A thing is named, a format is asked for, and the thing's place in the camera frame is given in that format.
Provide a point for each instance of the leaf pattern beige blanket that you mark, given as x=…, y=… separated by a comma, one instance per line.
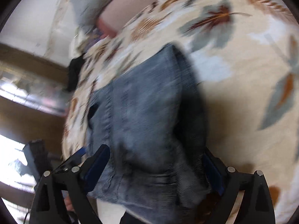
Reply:
x=244, y=54

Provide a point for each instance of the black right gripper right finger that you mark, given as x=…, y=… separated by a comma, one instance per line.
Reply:
x=225, y=183

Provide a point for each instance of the person left hand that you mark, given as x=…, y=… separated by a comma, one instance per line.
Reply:
x=68, y=204

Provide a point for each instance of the glass panel wooden door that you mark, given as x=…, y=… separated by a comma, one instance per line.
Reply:
x=33, y=98

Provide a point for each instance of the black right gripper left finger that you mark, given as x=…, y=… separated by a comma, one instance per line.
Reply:
x=82, y=180

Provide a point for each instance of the blue denim pants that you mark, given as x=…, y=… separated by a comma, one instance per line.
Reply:
x=153, y=120

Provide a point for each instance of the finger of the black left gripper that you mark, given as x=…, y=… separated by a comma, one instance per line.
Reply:
x=73, y=161

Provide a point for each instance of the black cloth beside sofa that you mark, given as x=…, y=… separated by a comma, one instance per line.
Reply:
x=74, y=69

